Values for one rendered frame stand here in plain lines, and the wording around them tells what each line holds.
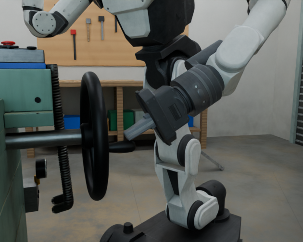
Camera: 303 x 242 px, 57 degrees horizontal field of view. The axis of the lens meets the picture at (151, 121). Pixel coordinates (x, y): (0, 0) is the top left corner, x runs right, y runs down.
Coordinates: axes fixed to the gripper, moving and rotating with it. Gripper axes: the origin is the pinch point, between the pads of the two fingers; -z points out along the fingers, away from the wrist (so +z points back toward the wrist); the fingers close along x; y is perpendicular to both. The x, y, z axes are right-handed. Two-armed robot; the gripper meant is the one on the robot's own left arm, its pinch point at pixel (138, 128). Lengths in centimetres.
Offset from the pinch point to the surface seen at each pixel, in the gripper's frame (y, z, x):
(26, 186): -34.7, -32.3, -6.1
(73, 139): -9.5, -12.0, 3.3
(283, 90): -275, 254, -157
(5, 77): -11.3, -16.2, 21.3
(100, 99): -0.2, -3.2, 8.8
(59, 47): -336, 18, 49
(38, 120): -9.6, -15.7, 10.5
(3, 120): -9.0, -21.0, 14.2
